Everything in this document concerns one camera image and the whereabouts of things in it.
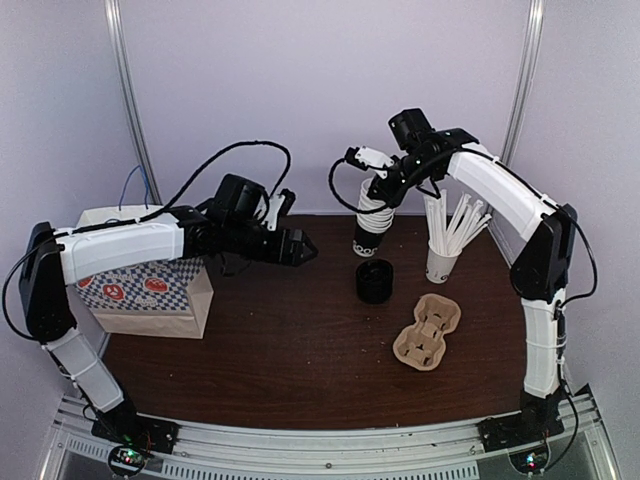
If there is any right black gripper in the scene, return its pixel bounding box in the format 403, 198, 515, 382
369, 151, 438, 208

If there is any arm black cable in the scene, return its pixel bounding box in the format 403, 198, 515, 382
1, 139, 293, 341
327, 157, 599, 301

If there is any cardboard cup carrier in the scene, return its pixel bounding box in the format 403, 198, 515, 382
392, 293, 461, 372

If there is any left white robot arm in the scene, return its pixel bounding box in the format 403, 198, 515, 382
16, 174, 318, 444

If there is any stack of black lids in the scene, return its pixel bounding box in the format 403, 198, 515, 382
355, 259, 394, 305

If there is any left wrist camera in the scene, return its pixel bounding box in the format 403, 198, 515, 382
259, 189, 296, 231

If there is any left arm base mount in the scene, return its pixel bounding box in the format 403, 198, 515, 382
91, 398, 179, 454

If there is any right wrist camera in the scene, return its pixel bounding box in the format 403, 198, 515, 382
344, 146, 394, 178

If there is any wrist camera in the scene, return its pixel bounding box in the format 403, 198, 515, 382
344, 146, 394, 178
259, 189, 296, 231

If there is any blue checkered paper bag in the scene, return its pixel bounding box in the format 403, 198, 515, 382
75, 205, 214, 339

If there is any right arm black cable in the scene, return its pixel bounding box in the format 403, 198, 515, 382
327, 157, 599, 301

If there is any stack of paper cups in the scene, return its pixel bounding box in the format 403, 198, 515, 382
352, 178, 395, 258

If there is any bundle of white straws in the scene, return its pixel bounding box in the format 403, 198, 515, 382
423, 190, 492, 257

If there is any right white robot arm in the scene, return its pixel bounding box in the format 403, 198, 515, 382
348, 108, 577, 442

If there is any aluminium post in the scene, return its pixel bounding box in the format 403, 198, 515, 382
104, 0, 162, 204
501, 0, 545, 166

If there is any white cup holding straws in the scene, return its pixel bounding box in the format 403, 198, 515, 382
425, 241, 461, 284

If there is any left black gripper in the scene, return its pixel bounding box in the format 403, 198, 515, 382
224, 218, 318, 266

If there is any aluminium front rail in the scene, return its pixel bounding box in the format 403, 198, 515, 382
41, 384, 612, 480

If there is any right aluminium post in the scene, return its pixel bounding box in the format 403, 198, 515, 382
501, 0, 545, 166

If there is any left aluminium post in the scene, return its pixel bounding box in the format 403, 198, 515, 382
104, 0, 162, 204

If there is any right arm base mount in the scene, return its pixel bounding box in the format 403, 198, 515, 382
477, 390, 564, 452

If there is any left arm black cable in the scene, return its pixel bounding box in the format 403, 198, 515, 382
1, 139, 293, 341

